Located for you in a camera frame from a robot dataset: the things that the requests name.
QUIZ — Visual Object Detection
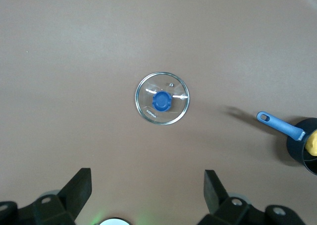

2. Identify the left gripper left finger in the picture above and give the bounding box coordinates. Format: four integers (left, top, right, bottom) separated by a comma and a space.
32, 168, 93, 225

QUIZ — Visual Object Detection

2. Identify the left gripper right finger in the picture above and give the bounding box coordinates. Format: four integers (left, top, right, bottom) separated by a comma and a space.
198, 169, 265, 225

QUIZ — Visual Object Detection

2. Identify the yellow potato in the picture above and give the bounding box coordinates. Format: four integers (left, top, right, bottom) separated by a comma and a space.
305, 131, 317, 157

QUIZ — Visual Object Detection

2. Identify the glass lid blue knob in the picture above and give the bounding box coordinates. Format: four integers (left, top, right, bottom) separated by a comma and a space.
135, 71, 190, 126

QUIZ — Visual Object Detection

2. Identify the black pot blue handle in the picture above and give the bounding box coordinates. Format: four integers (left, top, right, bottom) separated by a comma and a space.
256, 111, 317, 176

